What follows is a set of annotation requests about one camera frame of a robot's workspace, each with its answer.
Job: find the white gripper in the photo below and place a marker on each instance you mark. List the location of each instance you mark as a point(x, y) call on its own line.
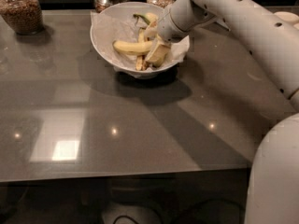
point(168, 28)

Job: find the yellow banana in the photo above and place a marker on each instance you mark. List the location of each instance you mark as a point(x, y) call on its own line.
point(147, 19)
point(132, 48)

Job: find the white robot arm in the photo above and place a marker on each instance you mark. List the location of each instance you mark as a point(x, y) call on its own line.
point(273, 194)

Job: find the brown banana peel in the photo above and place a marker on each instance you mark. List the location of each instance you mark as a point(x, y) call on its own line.
point(140, 64)

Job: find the white bowl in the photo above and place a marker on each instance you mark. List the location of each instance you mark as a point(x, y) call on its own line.
point(130, 11)

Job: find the white paper liner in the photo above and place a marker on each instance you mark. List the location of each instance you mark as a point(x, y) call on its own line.
point(106, 31)

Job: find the left glass grain jar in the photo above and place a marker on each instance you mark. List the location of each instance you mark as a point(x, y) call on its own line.
point(24, 17)

